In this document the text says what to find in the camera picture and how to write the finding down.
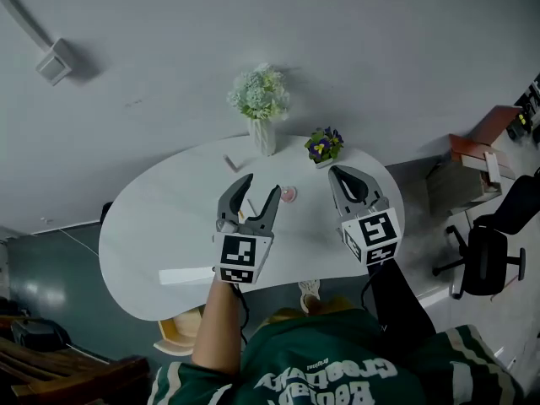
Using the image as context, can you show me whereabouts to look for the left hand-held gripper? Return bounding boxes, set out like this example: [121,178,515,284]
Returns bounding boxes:
[213,173,283,286]

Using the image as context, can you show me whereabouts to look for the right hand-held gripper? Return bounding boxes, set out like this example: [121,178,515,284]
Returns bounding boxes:
[327,165,402,267]

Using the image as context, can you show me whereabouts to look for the small blurry brownish object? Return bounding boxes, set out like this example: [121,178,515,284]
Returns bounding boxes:
[222,153,246,175]

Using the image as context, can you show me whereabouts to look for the white oval table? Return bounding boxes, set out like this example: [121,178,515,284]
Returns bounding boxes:
[98,134,407,322]

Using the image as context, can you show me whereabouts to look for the person's left forearm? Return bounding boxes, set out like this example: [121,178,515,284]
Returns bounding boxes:
[190,277,246,377]

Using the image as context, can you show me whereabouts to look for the person's right forearm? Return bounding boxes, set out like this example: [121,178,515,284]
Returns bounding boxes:
[366,257,438,354]

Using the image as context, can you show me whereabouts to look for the purple flower potted plant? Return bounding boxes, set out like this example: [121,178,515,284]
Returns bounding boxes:
[304,126,345,170]

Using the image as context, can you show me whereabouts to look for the grey low cabinet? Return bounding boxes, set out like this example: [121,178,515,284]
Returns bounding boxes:
[425,158,503,217]

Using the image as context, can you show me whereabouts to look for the person's left white sneaker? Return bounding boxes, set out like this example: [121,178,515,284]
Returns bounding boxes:
[297,279,322,314]

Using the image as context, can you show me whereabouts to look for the person's khaki shorts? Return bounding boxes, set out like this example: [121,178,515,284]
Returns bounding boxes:
[261,295,364,327]

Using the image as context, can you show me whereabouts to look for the white flower bouquet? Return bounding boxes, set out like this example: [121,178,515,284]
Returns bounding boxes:
[226,62,292,122]

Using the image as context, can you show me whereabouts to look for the black office chair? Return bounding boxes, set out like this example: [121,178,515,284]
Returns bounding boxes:
[432,174,540,301]

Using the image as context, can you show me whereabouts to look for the red brown board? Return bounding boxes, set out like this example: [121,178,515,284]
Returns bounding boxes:
[470,105,524,145]

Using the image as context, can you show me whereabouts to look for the person's green striped jersey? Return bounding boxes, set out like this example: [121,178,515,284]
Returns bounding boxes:
[146,308,527,405]

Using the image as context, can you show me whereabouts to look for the black bag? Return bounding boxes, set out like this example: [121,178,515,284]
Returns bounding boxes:
[10,317,73,352]

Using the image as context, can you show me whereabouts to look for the brown wooden staircase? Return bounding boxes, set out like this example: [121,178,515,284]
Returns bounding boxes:
[0,314,151,405]

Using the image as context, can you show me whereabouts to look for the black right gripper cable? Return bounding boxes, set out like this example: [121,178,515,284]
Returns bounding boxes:
[359,263,387,311]

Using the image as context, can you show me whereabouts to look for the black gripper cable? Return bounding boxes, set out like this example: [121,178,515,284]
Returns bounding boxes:
[359,263,387,311]
[229,283,251,348]

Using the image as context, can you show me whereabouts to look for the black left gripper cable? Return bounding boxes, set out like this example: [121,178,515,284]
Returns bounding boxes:
[229,283,251,348]

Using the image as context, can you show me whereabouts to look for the white floor cable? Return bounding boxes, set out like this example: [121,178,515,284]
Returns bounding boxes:
[57,227,101,257]

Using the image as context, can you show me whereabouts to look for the grey wall conduit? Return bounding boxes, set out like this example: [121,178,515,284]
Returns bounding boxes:
[0,0,55,52]

